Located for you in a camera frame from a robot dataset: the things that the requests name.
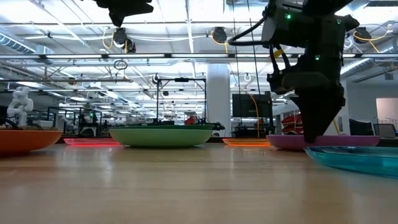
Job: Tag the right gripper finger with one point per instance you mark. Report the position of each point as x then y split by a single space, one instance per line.
317 115

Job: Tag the purple plastic plate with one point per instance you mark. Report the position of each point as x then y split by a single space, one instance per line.
348 140

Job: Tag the teal transparent plastic plate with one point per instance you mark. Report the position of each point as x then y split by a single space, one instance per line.
357 161

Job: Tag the pink transparent plastic plate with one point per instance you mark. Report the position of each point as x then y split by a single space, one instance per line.
90 142

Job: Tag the orange opaque plastic plate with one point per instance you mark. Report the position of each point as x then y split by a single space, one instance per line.
25 141

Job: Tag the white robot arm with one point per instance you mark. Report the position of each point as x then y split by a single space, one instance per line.
20 105

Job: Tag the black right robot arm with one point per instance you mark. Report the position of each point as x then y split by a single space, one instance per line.
311 25

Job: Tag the red plastic object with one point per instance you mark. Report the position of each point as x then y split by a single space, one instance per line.
292 124

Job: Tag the black office chair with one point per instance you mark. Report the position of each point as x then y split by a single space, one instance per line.
360 127

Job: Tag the black monitor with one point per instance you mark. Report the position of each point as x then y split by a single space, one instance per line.
248 105

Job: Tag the white board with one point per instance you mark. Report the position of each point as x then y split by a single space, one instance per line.
387 112

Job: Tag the grey office chair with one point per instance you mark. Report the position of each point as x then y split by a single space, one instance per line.
385 130

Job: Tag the white building column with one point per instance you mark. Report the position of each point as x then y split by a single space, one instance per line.
219 99

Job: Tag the black robot workstation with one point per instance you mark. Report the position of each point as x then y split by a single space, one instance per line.
84 124

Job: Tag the person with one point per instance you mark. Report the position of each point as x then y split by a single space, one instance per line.
190 120

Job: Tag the green plastic plate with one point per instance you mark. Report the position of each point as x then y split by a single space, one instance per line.
161 138

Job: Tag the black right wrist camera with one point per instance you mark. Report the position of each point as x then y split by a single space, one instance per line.
298 82

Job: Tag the black metal frame stand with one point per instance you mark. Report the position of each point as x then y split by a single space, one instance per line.
182 80

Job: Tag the black table frame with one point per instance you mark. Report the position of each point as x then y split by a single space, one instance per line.
214 140

